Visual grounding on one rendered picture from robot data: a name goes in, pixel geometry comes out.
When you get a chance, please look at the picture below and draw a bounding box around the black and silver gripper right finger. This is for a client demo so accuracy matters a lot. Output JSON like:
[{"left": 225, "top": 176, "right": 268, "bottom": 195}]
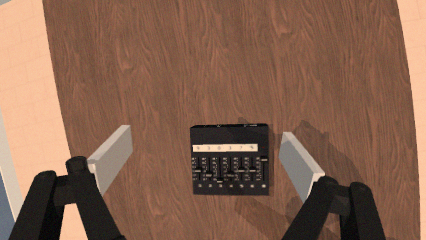
[{"left": 278, "top": 132, "right": 386, "bottom": 240}]

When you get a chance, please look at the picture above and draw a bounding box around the black lighting desk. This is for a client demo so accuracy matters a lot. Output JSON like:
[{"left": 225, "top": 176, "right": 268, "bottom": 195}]
[{"left": 190, "top": 123, "right": 269, "bottom": 196}]

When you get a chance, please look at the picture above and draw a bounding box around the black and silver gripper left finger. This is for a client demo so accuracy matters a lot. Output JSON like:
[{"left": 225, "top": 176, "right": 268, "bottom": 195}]
[{"left": 8, "top": 125, "right": 133, "bottom": 240}]

